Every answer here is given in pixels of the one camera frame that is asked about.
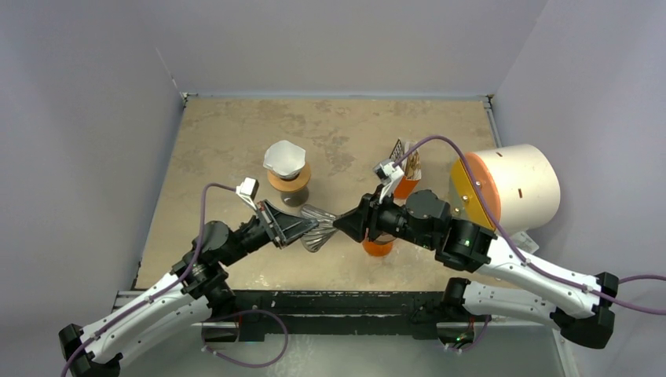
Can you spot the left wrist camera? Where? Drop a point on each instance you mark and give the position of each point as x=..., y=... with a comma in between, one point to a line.
x=247, y=191

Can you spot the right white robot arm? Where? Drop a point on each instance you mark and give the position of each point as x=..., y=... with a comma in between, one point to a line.
x=576, y=304

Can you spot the aluminium frame rail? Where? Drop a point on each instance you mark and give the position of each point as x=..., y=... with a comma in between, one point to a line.
x=450, y=316

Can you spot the orange filter paper box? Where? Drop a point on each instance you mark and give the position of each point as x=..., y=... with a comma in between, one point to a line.
x=411, y=167

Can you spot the wooden ring dripper stand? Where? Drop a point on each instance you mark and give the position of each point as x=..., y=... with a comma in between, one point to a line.
x=293, y=192

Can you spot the white cylinder drum orange lid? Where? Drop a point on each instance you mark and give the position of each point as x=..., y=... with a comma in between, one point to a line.
x=516, y=184

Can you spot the dark ribbed glass cone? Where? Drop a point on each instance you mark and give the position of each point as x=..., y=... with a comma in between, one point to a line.
x=314, y=239

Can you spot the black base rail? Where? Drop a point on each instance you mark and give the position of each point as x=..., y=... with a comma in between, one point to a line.
x=422, y=315

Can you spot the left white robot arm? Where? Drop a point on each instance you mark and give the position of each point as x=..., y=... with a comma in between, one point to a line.
x=191, y=292

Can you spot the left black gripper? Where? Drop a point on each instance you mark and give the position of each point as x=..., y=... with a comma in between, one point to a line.
x=286, y=227

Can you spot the amber glass carafe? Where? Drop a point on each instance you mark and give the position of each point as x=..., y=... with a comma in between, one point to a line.
x=379, y=247

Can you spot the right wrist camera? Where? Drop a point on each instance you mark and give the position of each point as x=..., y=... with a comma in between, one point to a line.
x=390, y=175

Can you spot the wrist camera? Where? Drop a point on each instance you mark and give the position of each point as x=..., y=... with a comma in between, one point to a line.
x=390, y=175
x=247, y=191

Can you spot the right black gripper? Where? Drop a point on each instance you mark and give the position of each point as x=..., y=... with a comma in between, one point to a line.
x=371, y=218

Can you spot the white paper coffee filter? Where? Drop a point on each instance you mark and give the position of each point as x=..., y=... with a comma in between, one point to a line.
x=285, y=159

